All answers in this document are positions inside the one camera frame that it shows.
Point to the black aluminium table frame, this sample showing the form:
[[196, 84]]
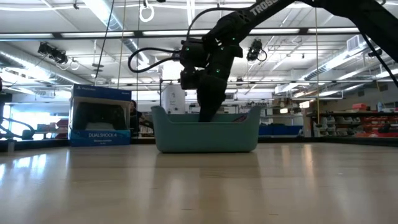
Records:
[[311, 140]]

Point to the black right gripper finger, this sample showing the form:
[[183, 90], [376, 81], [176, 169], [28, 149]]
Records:
[[211, 99]]

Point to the teal plastic bin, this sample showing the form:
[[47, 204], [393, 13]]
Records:
[[205, 137]]

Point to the black overhead beam with lights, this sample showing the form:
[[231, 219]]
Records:
[[93, 34]]

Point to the shelf rack with red bins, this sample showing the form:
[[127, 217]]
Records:
[[357, 124]]

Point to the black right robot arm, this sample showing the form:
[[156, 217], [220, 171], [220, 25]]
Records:
[[357, 12]]

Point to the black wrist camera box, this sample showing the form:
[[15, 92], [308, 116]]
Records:
[[190, 79]]

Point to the white cylindrical tank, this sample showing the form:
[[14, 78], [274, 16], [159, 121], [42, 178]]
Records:
[[173, 99]]

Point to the black ceiling-hung device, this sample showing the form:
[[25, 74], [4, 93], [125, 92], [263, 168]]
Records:
[[255, 49], [53, 53]]

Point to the person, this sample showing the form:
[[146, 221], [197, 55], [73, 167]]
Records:
[[133, 109]]

